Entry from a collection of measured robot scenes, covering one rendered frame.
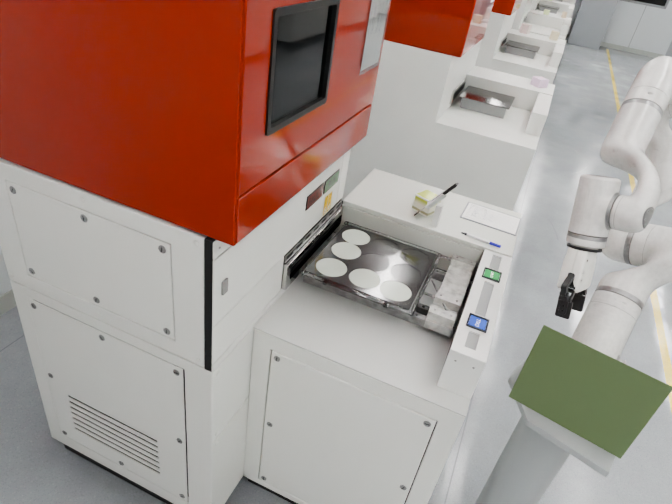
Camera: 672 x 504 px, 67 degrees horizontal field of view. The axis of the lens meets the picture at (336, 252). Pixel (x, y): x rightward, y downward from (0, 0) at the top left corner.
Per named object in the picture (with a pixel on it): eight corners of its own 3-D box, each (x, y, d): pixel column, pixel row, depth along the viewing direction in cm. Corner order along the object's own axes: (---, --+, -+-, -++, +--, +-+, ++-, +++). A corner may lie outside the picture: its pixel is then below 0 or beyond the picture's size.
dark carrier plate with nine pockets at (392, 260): (304, 271, 160) (304, 270, 159) (346, 224, 187) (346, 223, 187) (409, 311, 151) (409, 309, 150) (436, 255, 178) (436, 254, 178)
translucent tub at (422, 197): (410, 209, 188) (414, 193, 185) (422, 204, 193) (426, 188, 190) (426, 218, 184) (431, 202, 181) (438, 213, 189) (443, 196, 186)
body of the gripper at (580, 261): (576, 237, 123) (565, 281, 126) (561, 240, 116) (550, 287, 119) (609, 244, 119) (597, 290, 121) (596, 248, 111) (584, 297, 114)
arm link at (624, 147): (700, 126, 114) (645, 243, 110) (624, 121, 126) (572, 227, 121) (696, 100, 108) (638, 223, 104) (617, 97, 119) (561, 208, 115)
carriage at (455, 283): (423, 327, 152) (425, 319, 151) (449, 267, 181) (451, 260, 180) (449, 337, 150) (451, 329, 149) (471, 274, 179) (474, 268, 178)
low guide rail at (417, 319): (302, 281, 167) (303, 274, 166) (305, 278, 169) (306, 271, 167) (450, 338, 155) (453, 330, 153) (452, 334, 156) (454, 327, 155)
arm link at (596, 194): (617, 237, 116) (577, 228, 123) (632, 179, 113) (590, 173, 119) (602, 239, 110) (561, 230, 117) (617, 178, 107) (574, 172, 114)
